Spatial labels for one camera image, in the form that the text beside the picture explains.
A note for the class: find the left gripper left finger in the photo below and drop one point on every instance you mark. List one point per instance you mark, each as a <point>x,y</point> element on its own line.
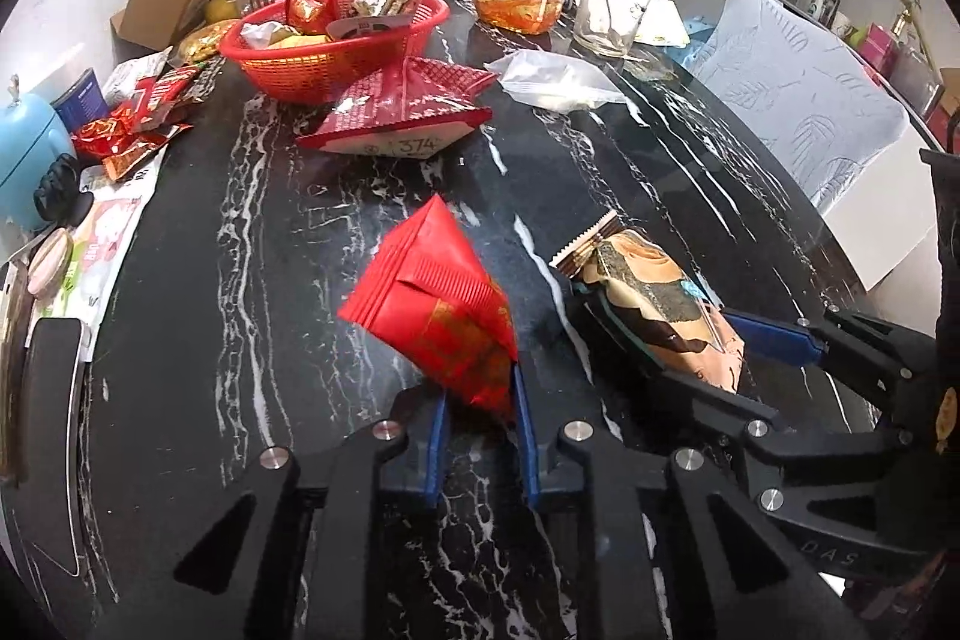
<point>295,549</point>

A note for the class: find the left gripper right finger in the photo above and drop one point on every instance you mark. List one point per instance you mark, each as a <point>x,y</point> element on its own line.
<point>662,546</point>

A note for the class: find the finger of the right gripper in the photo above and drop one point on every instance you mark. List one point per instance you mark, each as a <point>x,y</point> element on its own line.
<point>659,406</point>
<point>884,363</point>

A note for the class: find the seaweed cracker clear packet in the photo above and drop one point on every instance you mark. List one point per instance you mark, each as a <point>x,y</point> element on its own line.
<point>652,296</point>

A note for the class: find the beige wafer snack packet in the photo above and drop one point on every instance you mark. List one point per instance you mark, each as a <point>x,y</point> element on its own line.
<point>574,256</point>

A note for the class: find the red gold snack bag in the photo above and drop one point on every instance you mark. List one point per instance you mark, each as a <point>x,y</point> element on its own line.
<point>310,17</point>
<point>426,294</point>

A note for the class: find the clear zip bag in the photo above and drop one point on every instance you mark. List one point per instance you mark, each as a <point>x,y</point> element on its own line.
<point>550,81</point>

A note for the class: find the dark red triangular snack bag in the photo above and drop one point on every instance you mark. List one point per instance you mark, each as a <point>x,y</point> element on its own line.
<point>411,110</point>

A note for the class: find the yellow snack packet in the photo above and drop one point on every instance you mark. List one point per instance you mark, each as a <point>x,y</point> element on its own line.
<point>285,38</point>

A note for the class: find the black smartphone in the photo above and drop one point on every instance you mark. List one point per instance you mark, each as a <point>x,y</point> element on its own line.
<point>47,500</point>

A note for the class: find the grey leaf pattern cushion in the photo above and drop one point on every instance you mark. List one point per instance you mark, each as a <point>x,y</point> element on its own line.
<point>803,94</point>

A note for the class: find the smiley pattern paper packet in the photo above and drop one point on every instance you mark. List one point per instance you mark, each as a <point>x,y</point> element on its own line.
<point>662,26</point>

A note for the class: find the pink green wet wipes pack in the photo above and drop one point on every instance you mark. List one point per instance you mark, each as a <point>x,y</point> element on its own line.
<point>100,244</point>

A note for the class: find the clear glass cup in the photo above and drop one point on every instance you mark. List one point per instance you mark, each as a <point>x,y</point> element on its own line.
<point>608,27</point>

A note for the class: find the red sauce packets pile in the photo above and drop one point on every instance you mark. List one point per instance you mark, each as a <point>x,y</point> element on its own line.
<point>137,129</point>

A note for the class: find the blue round humidifier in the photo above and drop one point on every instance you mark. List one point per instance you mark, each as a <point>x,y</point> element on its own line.
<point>39,180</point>

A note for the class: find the white lid supplement jar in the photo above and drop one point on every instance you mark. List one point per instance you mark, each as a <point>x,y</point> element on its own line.
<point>82,103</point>

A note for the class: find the red plastic mesh basket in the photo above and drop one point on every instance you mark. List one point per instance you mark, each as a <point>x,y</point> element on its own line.
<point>318,73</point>

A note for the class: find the white desiccant sachet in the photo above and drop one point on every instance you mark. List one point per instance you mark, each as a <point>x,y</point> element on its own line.
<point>123,80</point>

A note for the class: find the yellow crumb snack bag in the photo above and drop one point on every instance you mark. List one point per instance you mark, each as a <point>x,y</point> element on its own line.
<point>203,43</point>

